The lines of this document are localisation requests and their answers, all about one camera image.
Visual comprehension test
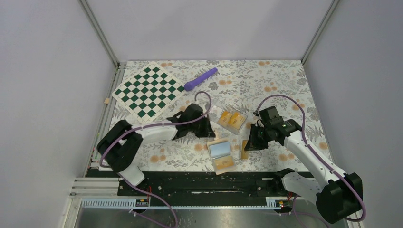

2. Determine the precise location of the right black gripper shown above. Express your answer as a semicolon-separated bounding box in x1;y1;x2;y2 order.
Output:
244;123;272;152

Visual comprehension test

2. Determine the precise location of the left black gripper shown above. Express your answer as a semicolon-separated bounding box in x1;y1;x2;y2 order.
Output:
189;114;216;138

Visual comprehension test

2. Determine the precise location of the yellow credit card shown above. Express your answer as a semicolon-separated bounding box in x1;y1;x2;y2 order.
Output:
213;156;234;170
240;140;249;160

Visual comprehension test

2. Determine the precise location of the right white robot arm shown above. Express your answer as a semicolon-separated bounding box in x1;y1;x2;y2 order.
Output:
245;106;366;224

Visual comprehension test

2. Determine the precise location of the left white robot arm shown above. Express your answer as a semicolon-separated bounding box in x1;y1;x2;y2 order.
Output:
96;104;216;195

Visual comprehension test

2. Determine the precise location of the floral tablecloth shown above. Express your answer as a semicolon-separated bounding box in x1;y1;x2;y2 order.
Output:
99;59;337;173

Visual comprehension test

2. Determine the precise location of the green white chessboard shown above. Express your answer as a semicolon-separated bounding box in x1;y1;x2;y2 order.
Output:
112;62;184;124

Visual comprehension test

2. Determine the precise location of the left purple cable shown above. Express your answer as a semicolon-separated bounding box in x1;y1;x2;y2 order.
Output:
99;91;212;228

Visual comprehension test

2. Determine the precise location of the purple cable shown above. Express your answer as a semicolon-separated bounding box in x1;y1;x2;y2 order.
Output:
99;91;212;228
254;95;367;228

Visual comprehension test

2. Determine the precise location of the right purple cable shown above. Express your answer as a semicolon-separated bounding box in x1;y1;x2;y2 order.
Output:
254;95;367;228

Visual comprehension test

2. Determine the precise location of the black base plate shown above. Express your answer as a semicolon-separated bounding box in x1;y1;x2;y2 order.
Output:
117;171;294;204

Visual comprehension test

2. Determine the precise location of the purple cylindrical handle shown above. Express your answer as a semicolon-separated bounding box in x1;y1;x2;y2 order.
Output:
184;68;218;91

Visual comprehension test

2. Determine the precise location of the white slotted cable duct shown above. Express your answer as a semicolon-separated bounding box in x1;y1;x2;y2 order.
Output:
81;197;291;210

